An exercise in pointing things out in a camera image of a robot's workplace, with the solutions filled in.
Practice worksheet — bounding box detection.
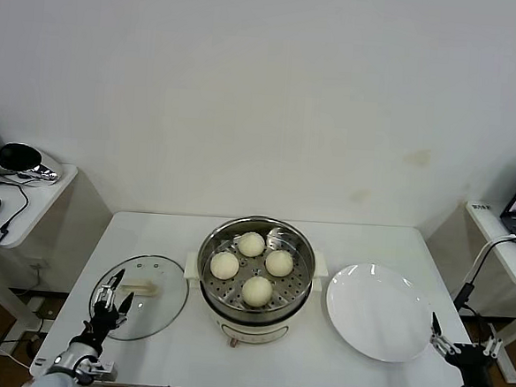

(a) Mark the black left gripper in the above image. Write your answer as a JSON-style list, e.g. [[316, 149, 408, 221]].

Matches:
[[81, 266, 139, 344]]

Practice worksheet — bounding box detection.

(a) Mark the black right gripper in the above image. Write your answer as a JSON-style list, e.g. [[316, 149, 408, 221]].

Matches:
[[424, 311, 507, 387]]

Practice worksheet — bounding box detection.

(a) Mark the glass lid with cream handle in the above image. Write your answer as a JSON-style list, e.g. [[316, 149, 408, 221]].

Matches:
[[87, 248, 192, 345]]

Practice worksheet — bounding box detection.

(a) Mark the white steamed baozi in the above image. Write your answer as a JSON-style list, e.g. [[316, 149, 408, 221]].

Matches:
[[239, 275, 274, 309], [209, 249, 240, 282], [263, 249, 295, 278], [236, 231, 267, 260]]

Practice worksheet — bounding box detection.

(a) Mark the perforated steel steamer basket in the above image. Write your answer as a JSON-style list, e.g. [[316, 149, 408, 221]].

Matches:
[[181, 212, 333, 328]]

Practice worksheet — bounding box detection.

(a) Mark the round white plate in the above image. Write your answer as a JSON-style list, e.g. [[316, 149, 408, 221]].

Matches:
[[321, 260, 439, 366]]

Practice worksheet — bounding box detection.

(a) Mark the white side table with headset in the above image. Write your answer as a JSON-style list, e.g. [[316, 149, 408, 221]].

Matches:
[[0, 157, 118, 341]]

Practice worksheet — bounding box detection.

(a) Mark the cream electric cooker base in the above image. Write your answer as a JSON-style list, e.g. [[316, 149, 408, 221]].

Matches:
[[179, 259, 325, 354]]

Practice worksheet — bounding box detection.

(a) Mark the shiny chrome headset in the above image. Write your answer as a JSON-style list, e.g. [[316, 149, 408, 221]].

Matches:
[[0, 141, 64, 185]]

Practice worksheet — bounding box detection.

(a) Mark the white and black charger cable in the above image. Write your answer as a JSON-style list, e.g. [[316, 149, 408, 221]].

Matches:
[[451, 231, 516, 319]]

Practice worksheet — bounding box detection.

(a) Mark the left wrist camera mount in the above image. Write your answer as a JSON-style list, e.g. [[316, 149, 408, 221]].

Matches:
[[87, 355, 121, 383]]

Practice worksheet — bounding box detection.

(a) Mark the thin black desk cable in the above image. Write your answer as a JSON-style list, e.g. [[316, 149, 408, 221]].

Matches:
[[0, 175, 33, 234]]

